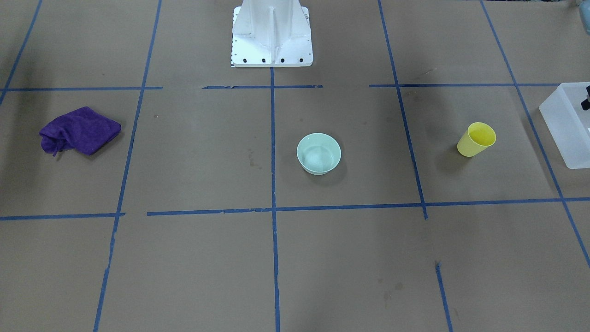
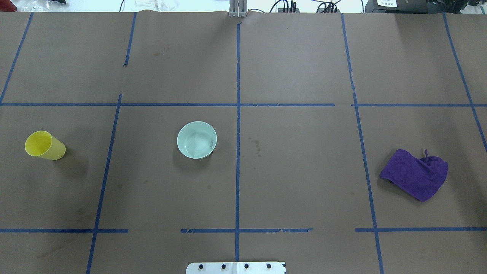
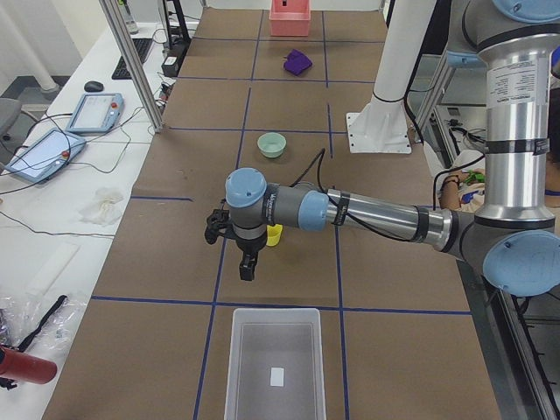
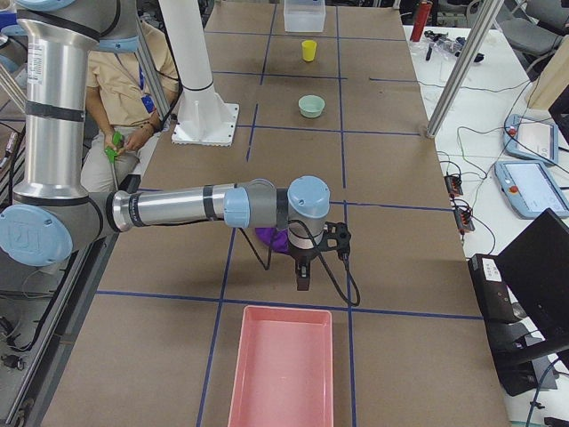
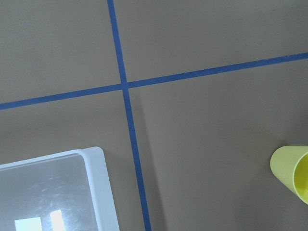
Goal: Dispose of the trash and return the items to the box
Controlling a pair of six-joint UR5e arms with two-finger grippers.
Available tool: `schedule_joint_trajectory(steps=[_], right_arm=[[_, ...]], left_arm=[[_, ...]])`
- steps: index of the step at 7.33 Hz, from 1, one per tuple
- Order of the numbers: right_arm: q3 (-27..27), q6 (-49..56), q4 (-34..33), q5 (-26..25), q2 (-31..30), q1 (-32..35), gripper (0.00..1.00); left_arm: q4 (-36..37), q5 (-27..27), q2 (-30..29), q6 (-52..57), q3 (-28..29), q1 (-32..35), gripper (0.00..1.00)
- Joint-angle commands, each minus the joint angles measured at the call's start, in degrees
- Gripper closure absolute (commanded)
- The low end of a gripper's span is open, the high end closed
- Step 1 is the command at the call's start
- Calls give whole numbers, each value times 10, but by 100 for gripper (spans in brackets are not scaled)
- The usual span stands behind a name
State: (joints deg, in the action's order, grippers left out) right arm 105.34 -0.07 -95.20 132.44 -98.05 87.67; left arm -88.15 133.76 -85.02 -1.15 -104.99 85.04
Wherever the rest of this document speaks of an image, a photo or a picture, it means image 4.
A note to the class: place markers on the teach pendant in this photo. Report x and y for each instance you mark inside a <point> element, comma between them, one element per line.
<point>532,139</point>
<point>530,188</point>

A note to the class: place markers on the yellow plastic cup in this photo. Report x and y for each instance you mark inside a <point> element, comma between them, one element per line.
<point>308,50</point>

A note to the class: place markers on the orange relay board near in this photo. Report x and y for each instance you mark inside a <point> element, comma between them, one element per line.
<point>462,212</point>

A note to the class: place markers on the orange relay board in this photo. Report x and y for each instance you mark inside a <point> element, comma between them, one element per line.
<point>453,185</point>
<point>462,212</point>

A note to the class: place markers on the black monitor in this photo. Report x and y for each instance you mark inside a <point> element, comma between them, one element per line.
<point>535,268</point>

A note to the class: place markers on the far teach pendant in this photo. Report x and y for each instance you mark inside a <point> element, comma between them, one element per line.
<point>532,139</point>

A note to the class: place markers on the purple cloth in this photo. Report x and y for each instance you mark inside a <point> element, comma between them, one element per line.
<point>274,238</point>

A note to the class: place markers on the clear plastic bin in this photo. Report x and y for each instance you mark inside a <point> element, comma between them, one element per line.
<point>304,16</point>

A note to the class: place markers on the green handled tool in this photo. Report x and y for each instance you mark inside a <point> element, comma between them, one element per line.
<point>112,154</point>

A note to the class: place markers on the red cylinder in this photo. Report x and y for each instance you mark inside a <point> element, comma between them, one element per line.
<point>420,20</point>

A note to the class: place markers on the black box device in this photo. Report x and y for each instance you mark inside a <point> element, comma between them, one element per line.
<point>492,293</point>

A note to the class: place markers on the aluminium frame post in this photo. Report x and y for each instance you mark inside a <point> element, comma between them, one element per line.
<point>476,37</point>

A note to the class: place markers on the seated person beige shirt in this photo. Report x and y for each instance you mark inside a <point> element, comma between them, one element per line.
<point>119,100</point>

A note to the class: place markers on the near teach pendant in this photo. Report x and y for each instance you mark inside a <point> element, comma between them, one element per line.
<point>530,188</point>

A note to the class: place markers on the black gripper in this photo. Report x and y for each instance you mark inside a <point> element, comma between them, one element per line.
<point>301,257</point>

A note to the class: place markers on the pink plastic tray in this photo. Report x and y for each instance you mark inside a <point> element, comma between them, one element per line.
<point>284,368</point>

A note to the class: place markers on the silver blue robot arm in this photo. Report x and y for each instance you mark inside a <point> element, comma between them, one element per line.
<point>52,215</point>

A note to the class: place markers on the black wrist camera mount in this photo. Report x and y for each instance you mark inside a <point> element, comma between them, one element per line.
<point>336,237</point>

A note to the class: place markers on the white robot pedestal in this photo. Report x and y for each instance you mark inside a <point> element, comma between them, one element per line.
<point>203,117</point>

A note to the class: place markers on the orange relay board far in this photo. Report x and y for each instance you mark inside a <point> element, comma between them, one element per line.
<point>453,185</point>

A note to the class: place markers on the mint green bowl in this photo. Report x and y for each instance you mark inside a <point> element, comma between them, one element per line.
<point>311,105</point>

